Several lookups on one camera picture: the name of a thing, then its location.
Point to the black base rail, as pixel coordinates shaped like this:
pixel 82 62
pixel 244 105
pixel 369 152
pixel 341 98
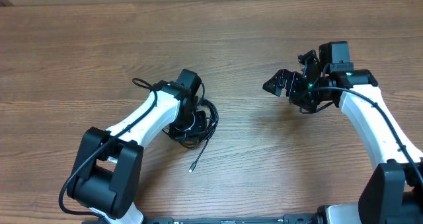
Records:
pixel 231 220

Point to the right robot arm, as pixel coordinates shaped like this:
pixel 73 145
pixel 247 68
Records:
pixel 393 194

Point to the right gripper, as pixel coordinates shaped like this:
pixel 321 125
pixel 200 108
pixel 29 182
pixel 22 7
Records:
pixel 293 78

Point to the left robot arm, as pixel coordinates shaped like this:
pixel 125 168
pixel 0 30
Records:
pixel 106 171

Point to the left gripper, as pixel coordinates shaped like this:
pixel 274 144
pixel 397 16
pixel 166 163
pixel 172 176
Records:
pixel 199 127

